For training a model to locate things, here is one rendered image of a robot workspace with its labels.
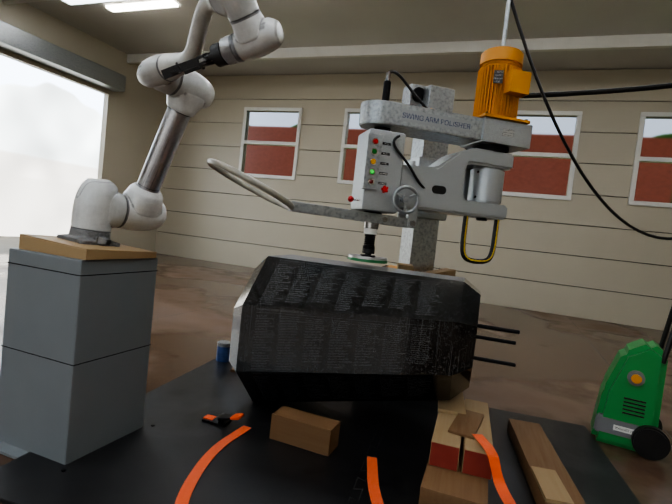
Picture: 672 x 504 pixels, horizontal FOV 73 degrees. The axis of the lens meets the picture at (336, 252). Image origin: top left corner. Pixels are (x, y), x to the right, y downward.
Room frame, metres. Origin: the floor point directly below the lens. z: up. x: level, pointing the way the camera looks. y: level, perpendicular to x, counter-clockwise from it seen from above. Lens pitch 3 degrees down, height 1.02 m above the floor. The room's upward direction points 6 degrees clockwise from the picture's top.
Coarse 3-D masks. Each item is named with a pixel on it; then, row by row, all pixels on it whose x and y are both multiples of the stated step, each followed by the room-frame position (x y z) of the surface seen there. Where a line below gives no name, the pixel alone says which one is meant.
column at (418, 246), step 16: (432, 96) 3.15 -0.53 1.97; (448, 96) 3.18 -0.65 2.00; (416, 144) 3.25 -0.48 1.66; (432, 144) 3.16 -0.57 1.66; (448, 144) 3.20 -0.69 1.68; (416, 224) 3.15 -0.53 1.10; (432, 224) 3.18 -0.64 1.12; (416, 240) 3.15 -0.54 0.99; (432, 240) 3.19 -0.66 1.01; (400, 256) 3.30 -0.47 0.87; (416, 256) 3.16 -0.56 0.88; (432, 256) 3.19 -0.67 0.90
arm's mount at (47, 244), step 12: (24, 240) 1.80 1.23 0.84; (36, 240) 1.78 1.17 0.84; (48, 240) 1.76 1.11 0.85; (60, 240) 1.82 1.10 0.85; (48, 252) 1.76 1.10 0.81; (60, 252) 1.74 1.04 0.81; (72, 252) 1.71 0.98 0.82; (84, 252) 1.69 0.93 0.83; (96, 252) 1.73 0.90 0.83; (108, 252) 1.78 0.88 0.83; (120, 252) 1.84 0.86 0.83; (132, 252) 1.90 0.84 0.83; (144, 252) 1.96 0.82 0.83; (156, 252) 2.03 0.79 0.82
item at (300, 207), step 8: (296, 208) 2.33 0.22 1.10; (304, 208) 2.34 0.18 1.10; (312, 208) 2.35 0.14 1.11; (320, 208) 2.36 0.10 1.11; (328, 208) 2.37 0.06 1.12; (336, 208) 2.39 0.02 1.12; (328, 216) 2.49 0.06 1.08; (336, 216) 2.39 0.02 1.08; (344, 216) 2.40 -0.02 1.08; (352, 216) 2.41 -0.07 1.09; (360, 216) 2.42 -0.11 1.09; (368, 216) 2.43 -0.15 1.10; (376, 216) 2.44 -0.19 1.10; (384, 216) 2.45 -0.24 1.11; (392, 216) 2.46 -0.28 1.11; (384, 224) 2.57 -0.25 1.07; (392, 224) 2.46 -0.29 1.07; (400, 224) 2.47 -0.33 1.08
